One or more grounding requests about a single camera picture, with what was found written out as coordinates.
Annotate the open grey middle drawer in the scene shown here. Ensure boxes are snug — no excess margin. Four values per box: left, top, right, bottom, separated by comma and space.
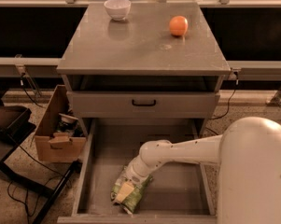
58, 119, 217, 224

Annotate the metal window rail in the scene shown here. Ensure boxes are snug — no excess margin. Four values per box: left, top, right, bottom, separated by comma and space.
0, 57, 61, 77

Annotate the orange fruit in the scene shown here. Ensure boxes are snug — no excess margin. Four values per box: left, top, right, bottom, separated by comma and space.
169, 16, 189, 36

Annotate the black floor cable left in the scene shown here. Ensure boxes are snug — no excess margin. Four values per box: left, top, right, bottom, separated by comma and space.
6, 145, 73, 217

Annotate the brown cardboard box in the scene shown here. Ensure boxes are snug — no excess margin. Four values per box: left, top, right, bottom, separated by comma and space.
35, 85, 86, 162

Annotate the black floor cable right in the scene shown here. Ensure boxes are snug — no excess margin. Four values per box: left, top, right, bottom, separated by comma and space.
204, 127, 220, 136

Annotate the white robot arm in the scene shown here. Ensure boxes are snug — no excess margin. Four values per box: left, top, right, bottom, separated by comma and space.
111, 117, 281, 224

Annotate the black table frame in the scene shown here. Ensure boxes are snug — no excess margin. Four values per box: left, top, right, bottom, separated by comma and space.
0, 106, 79, 224

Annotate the closed grey upper drawer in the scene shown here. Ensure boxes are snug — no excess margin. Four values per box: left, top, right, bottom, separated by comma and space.
67, 91, 219, 119

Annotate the green jalapeno chip bag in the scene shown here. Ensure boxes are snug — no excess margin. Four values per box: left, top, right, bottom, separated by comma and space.
110, 166, 153, 215

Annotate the white ceramic bowl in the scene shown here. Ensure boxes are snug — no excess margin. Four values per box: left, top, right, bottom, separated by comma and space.
104, 0, 132, 21

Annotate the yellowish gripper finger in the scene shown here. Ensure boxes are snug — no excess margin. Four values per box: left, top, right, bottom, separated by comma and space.
116, 181, 134, 203

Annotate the black floor cable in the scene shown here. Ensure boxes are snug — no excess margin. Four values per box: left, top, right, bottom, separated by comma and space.
204, 127, 220, 136
6, 145, 73, 217

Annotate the black drawer handle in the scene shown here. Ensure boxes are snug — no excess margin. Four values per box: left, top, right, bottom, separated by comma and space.
131, 99, 157, 107

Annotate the white cup in box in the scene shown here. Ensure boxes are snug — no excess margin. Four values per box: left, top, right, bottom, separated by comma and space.
59, 113, 77, 124

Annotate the grey drawer cabinet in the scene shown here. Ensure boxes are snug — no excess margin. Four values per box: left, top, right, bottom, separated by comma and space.
57, 1, 231, 136

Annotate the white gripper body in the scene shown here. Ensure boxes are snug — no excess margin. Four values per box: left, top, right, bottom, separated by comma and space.
125, 157, 151, 185

